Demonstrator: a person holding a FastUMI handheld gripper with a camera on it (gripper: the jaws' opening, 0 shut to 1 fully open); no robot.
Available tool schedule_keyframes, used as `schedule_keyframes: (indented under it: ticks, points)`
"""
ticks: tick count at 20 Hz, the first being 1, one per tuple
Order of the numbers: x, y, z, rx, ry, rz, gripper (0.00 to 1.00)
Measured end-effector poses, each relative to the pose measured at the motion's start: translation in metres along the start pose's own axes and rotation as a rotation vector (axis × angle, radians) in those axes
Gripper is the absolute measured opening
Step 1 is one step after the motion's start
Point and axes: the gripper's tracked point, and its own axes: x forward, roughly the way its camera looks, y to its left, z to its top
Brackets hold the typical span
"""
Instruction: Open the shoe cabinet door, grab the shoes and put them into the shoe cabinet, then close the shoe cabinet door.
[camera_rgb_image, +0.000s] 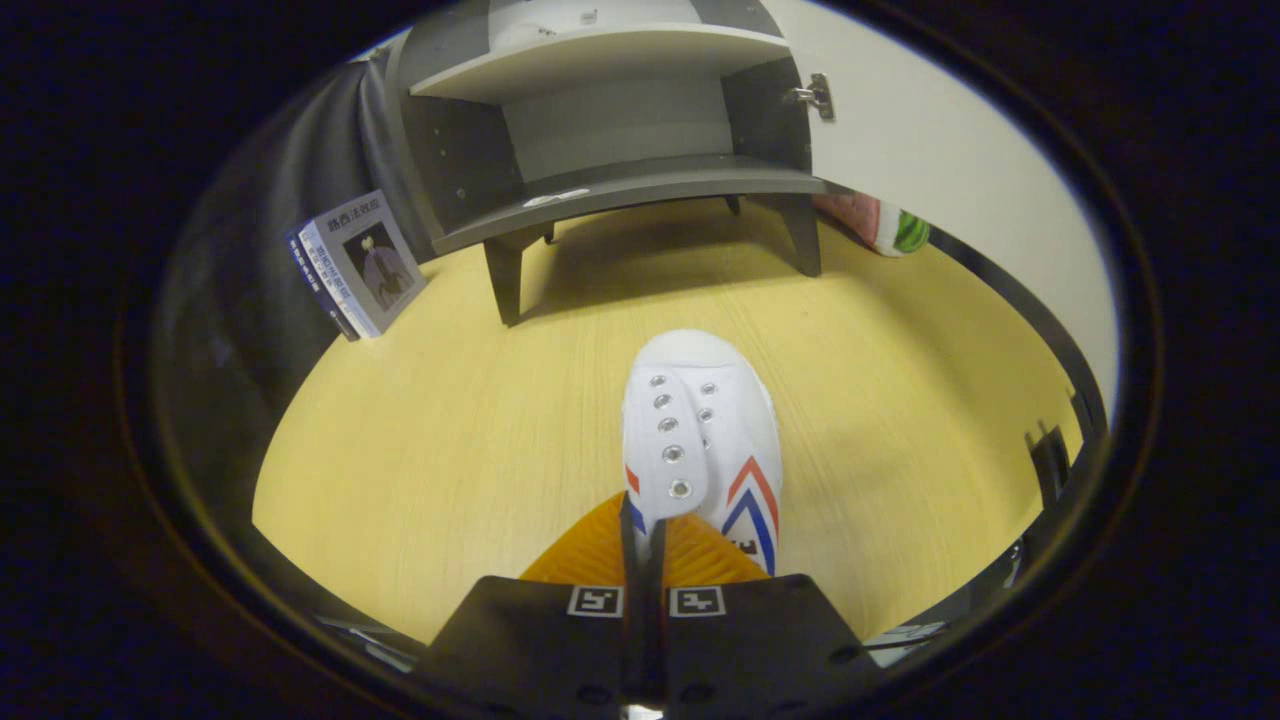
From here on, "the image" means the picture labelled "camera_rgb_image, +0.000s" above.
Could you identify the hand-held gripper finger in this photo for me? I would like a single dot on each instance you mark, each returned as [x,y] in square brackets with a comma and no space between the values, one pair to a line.
[632,600]
[655,600]

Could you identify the white striped canvas shoe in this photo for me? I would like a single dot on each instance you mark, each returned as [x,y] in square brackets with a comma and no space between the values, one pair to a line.
[700,420]

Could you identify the grey shoe cabinet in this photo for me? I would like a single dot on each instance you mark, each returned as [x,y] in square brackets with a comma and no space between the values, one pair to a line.
[620,185]

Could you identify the metal door hinge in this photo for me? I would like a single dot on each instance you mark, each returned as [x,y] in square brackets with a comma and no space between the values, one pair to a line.
[815,95]

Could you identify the grey cover book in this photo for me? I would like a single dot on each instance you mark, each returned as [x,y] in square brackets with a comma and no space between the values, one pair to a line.
[375,260]

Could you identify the watermelon pattern object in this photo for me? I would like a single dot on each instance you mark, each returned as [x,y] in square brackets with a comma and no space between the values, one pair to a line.
[890,225]

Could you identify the black backdrop cloth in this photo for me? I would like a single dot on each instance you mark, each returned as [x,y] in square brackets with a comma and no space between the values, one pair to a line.
[250,300]

